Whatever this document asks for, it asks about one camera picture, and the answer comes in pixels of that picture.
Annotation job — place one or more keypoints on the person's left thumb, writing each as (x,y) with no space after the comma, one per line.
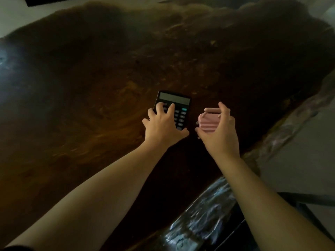
(182,133)

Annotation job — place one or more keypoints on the person's right thumb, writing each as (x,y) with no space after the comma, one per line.
(201,132)

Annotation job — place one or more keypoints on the black metal chair frame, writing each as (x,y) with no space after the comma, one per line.
(311,199)

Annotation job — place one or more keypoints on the pink ribbed suitcase-shaped box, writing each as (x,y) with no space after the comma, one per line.
(208,122)

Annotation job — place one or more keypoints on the black sleeve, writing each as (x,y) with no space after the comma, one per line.
(15,248)

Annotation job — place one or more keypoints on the person's right hand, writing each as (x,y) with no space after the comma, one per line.
(223,139)

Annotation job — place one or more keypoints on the person's left hand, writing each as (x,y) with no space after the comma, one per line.
(159,130)

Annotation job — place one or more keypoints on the black desk calculator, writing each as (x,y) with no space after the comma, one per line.
(180,101)

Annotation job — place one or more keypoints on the person's left forearm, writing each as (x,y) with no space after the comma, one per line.
(99,190)

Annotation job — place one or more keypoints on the person's left middle finger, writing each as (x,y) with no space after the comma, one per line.
(160,108)

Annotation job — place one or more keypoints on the person's right forearm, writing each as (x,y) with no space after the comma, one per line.
(264,206)

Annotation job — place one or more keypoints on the person's left little finger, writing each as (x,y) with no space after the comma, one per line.
(145,123)

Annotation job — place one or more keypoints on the dark flat panel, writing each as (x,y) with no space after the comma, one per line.
(49,0)

